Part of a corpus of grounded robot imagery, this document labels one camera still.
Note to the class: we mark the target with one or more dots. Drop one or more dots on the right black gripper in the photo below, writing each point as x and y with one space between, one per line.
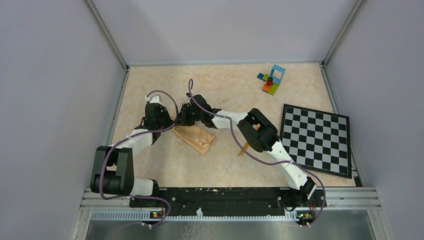
182 119

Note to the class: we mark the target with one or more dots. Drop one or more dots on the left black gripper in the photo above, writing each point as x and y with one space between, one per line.
164 112

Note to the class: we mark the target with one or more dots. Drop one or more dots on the peach cloth napkin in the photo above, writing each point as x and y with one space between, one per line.
196 137

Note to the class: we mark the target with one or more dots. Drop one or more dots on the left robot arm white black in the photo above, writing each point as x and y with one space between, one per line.
113 167

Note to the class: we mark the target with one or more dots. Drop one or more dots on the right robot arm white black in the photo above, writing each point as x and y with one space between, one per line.
260 134

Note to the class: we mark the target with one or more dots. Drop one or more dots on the orange plastic spoon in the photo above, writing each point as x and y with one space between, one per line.
246 144

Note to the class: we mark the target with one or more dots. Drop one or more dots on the black white checkerboard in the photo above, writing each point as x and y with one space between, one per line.
317 140

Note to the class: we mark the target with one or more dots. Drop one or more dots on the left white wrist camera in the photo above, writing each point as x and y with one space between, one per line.
156 99

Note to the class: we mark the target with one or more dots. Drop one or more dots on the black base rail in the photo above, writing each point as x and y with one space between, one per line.
229 201

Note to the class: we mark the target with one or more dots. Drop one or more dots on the aluminium frame profile front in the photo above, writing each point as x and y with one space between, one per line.
334 199

